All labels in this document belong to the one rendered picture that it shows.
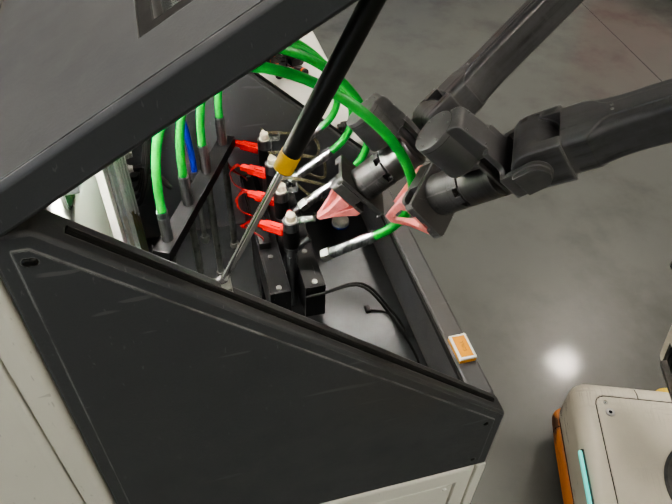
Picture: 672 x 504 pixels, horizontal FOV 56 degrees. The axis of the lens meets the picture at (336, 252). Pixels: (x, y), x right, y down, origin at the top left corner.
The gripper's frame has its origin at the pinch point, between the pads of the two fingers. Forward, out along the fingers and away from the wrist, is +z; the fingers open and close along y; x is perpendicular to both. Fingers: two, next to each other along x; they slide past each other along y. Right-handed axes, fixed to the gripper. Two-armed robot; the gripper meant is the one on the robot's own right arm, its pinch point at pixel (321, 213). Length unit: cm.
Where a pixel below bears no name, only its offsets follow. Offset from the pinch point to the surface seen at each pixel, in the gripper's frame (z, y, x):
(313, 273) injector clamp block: 9.7, -7.9, 1.9
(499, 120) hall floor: 11, -143, -201
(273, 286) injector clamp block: 14.7, -3.1, 5.2
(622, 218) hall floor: -17, -171, -125
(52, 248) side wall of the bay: -6, 39, 42
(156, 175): 8.0, 26.0, 6.9
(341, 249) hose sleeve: -3.7, -0.5, 10.8
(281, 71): -18.2, 25.9, 9.6
